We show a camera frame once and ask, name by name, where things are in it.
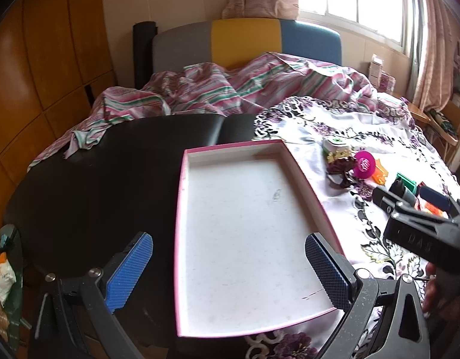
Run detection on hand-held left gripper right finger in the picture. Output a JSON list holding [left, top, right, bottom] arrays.
[[305, 233, 431, 359]]

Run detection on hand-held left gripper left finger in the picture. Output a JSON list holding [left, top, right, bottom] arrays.
[[35, 232, 154, 359]]

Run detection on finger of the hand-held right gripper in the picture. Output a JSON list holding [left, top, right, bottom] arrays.
[[420, 187, 460, 215], [372, 186, 413, 214]]

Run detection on orange linked cubes piece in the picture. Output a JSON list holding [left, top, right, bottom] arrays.
[[415, 200, 449, 219]]

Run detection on black cylindrical bottle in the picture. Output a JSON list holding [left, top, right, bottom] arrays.
[[389, 179, 417, 204]]

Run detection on orange plastic gear piece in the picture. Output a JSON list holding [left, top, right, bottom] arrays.
[[372, 159, 389, 185]]

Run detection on magenta round plastic toy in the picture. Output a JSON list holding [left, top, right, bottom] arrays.
[[351, 150, 376, 178]]

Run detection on dark purple hair scrunchie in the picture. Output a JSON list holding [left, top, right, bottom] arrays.
[[325, 150, 359, 189]]

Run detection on white green round container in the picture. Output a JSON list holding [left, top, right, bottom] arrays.
[[323, 136, 352, 158]]

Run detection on pink tray with white inside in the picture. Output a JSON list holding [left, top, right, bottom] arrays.
[[174, 139, 346, 339]]

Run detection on person's right hand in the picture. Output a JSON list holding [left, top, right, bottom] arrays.
[[422, 262, 439, 312]]

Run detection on wooden side table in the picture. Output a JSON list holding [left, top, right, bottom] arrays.
[[402, 99, 460, 158]]

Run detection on white floral embroidered tablecloth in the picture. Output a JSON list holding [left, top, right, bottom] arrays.
[[245, 95, 460, 359]]

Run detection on white orange plastic bag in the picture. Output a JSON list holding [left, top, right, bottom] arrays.
[[0, 252, 17, 305]]

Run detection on small cardboard boxes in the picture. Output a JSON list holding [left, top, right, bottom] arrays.
[[368, 54, 397, 90]]

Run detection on long pink patterned curtain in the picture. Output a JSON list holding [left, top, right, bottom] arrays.
[[398, 0, 460, 111]]

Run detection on pink green striped bedsheet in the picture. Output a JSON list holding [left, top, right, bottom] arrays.
[[28, 52, 380, 169]]

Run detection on grey yellow blue headboard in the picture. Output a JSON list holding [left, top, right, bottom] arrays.
[[152, 18, 343, 73]]

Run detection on wooden wardrobe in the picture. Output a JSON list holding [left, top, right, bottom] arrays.
[[0, 0, 116, 195]]

